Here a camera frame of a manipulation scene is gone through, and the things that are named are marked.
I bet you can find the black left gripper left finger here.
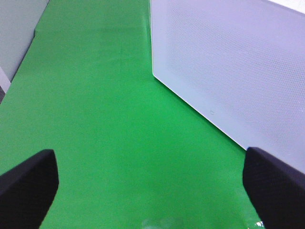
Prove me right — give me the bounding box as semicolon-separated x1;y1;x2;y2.
0;149;59;229

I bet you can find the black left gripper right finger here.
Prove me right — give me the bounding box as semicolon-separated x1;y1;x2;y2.
242;147;305;229

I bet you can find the white microwave door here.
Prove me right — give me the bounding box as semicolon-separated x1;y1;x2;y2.
150;0;305;172

